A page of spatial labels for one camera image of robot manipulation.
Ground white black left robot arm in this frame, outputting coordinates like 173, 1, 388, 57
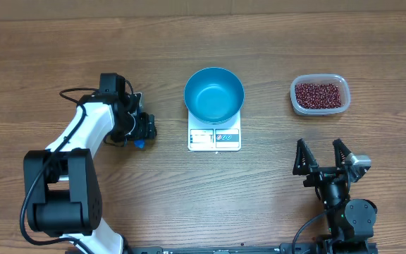
19, 73, 157, 253

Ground blue plastic measuring scoop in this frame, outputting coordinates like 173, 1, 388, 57
133, 140, 145, 149

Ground clear plastic container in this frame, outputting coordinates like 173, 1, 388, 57
290, 73, 351, 116

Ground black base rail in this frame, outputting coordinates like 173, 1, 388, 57
65, 241, 379, 254

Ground white kitchen scale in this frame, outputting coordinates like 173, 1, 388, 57
187, 112, 242, 152

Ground red beans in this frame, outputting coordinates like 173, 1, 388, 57
295, 83, 342, 109

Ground blue metal bowl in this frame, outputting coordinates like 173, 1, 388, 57
183, 67, 245, 124

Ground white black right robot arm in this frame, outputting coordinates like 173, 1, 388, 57
290, 139, 378, 254

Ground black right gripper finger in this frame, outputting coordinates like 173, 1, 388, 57
333, 138, 352, 168
293, 138, 319, 176

